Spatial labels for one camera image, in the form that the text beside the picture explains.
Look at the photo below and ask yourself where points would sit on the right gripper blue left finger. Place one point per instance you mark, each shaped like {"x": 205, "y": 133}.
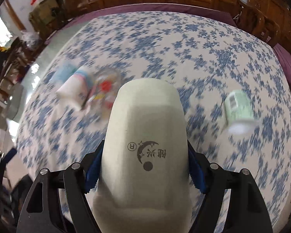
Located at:
{"x": 56, "y": 201}

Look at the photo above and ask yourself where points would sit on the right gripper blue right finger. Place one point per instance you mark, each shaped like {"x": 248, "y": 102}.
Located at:
{"x": 247, "y": 211}

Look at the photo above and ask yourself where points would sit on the cream insulated tumbler cup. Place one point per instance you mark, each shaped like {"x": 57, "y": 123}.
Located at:
{"x": 144, "y": 179}

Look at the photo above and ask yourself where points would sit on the small green ceramic cup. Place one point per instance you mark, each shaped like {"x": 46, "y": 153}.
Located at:
{"x": 239, "y": 113}

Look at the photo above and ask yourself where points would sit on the white paper cup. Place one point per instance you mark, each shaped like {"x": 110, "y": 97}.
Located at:
{"x": 76, "y": 88}

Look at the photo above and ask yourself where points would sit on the clear plastic cup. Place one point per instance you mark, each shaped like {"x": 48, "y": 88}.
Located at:
{"x": 62, "y": 74}

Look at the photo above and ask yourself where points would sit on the blue floral tablecloth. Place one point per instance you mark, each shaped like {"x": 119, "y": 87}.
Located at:
{"x": 205, "y": 60}

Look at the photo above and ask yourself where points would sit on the purple sofa cushion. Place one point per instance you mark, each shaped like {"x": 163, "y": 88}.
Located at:
{"x": 223, "y": 17}

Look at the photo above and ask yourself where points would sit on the stacked cardboard boxes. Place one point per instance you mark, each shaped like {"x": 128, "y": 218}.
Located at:
{"x": 47, "y": 16}

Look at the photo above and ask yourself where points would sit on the carved wooden armchair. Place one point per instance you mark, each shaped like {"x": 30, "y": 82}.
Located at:
{"x": 277, "y": 22}

